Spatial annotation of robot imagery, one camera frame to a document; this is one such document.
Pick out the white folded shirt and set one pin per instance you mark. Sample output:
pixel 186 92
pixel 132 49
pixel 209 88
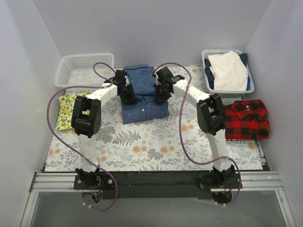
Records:
pixel 229 71

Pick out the floral patterned table mat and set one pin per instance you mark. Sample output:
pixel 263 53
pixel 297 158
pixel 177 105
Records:
pixel 150 145

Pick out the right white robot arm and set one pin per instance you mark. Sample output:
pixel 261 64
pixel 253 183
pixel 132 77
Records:
pixel 211 120

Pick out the left white plastic basket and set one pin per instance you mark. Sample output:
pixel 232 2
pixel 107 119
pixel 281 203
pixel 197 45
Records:
pixel 84 71

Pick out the red black plaid shirt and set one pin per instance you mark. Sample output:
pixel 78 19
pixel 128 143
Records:
pixel 246 120

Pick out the aluminium frame rail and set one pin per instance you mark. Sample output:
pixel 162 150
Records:
pixel 53 182

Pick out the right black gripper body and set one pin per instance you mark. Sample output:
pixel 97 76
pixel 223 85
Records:
pixel 162 91

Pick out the lemon print folded cloth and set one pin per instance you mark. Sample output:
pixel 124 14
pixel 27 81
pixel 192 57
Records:
pixel 66 108

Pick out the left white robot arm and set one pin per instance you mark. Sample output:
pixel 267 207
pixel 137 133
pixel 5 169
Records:
pixel 86 121

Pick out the blue checkered long sleeve shirt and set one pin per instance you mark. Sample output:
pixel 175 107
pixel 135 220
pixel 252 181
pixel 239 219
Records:
pixel 147 107

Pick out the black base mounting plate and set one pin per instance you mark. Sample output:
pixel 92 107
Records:
pixel 158 184

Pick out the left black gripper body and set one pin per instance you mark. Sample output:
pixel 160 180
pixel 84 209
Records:
pixel 128 95

